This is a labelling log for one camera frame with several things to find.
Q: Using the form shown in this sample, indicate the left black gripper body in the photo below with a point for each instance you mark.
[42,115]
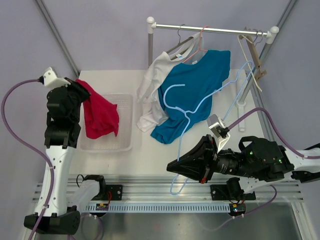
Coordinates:
[78,95]

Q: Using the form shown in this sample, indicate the aluminium rail frame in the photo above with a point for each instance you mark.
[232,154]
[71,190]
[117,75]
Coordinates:
[157,189]

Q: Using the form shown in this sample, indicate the pink wire hanger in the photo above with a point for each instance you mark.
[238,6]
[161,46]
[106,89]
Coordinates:
[200,45]

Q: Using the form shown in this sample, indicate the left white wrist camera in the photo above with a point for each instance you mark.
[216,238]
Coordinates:
[51,80]

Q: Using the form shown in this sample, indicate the white metal clothes rack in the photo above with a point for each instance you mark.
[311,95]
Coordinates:
[269,37]

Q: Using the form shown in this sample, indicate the white t shirt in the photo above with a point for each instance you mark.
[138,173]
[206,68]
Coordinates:
[147,93]

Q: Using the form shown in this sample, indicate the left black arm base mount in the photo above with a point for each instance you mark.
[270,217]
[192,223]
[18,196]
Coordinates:
[107,192]

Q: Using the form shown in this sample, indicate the red t shirt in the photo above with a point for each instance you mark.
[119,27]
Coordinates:
[100,116]

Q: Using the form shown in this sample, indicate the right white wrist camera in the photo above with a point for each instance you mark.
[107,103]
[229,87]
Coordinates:
[220,131]

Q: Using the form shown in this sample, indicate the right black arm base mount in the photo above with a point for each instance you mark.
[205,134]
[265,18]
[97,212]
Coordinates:
[230,191]

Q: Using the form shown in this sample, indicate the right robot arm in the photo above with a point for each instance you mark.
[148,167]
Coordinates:
[258,158]

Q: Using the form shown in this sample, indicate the clear plastic basket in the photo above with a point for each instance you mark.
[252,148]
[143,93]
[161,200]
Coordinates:
[111,143]

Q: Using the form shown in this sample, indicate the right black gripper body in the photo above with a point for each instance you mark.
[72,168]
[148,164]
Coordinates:
[225,161]

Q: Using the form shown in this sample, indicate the grey hanger with white shirt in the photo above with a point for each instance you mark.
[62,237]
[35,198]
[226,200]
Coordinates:
[180,43]

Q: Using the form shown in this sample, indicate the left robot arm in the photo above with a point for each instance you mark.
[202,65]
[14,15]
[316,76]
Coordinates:
[61,138]

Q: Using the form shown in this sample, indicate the white slotted cable duct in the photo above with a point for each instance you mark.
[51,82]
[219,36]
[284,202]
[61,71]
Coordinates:
[126,207]

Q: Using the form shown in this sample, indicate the wooden hanger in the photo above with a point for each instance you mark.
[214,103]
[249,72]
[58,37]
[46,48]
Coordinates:
[255,57]

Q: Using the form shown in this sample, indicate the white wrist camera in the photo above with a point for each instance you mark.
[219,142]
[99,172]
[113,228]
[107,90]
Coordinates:
[51,80]
[220,131]

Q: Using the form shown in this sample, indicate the blue t shirt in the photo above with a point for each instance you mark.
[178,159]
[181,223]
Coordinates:
[182,92]

